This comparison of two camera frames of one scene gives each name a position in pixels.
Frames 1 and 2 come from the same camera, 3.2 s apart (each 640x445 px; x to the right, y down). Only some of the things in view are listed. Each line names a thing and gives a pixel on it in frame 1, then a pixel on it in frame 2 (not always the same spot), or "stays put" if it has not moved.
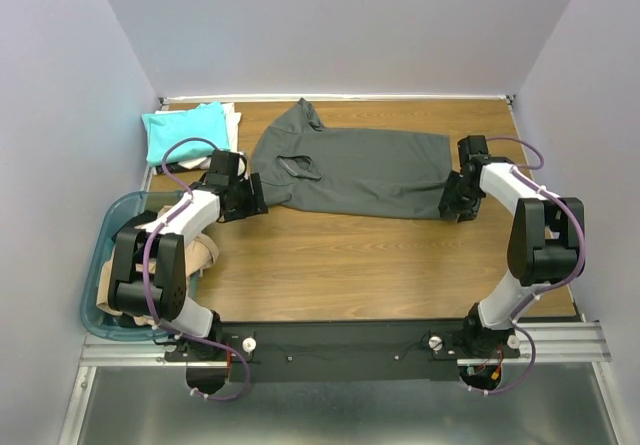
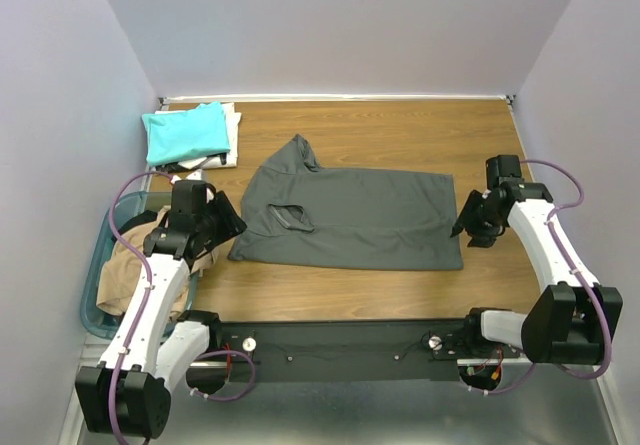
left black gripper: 255,203 -> 232,224
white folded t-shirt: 233,120 stays put
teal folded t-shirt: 207,121 stays put
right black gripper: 467,211 -> 466,216
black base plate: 299,351 stays put
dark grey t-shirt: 368,173 -> 293,211
